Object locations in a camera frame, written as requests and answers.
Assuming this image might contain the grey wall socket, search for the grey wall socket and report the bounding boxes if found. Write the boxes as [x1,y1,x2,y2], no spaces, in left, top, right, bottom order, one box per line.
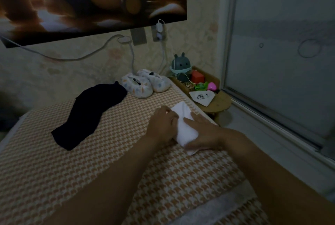
[130,27,147,46]

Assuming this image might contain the person's left forearm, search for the person's left forearm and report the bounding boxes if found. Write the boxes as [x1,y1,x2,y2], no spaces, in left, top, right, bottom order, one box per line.
[44,136,168,225]

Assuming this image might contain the white charger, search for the white charger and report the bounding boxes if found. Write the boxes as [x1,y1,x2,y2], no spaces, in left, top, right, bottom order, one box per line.
[153,20,167,41]

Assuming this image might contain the black tree print t-shirt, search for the black tree print t-shirt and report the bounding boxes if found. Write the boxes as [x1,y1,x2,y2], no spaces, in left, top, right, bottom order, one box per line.
[51,81,128,151]

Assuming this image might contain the grey sliding door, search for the grey sliding door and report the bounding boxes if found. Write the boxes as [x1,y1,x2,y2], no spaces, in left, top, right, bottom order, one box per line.
[220,0,335,165]

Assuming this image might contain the red toy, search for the red toy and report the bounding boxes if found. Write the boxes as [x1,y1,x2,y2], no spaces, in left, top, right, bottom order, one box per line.
[191,70,206,84]

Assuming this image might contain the teal round bunny lamp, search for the teal round bunny lamp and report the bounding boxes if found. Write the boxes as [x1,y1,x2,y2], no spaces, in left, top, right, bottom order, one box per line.
[170,53,192,79]

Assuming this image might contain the person's right forearm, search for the person's right forearm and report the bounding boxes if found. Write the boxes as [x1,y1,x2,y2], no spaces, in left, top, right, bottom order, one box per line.
[222,128,335,225]

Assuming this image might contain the person's right hand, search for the person's right hand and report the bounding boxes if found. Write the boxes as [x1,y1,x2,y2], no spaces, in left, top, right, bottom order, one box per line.
[183,112,228,151]

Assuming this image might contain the person's left hand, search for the person's left hand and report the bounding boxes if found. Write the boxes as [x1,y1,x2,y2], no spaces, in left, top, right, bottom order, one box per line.
[144,105,180,144]

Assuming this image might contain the long white cable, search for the long white cable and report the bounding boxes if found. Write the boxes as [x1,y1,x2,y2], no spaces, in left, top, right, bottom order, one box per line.
[0,34,132,62]

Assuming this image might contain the wooden bedside tray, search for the wooden bedside tray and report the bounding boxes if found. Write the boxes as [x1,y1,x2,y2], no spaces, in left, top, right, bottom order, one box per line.
[172,68,232,115]

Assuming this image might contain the white printed card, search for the white printed card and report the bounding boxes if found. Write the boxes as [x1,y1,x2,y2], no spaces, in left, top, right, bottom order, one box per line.
[189,90,216,107]

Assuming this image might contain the white polo shirt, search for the white polo shirt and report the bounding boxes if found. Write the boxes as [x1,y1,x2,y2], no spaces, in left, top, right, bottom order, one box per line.
[170,101,213,156]

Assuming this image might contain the thin white charger cable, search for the thin white charger cable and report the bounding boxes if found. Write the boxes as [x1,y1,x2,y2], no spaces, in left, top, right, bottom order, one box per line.
[157,39,173,73]

